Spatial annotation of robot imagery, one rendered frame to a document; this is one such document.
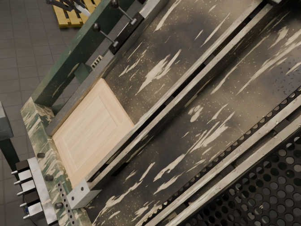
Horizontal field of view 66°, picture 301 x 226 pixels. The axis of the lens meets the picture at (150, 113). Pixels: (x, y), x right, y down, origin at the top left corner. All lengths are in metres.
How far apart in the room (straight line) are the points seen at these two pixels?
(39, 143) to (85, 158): 0.31
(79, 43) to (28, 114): 0.49
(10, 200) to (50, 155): 1.00
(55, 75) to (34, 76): 1.69
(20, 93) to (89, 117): 1.80
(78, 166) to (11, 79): 2.05
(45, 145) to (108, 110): 0.40
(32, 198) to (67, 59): 0.69
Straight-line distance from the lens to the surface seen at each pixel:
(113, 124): 0.99
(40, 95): 1.40
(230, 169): 0.70
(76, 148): 1.13
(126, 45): 1.05
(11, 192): 2.19
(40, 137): 1.30
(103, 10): 1.22
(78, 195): 1.03
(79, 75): 1.31
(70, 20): 3.81
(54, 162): 1.19
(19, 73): 3.07
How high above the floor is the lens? 1.93
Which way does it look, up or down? 47 degrees down
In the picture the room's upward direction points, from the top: 16 degrees clockwise
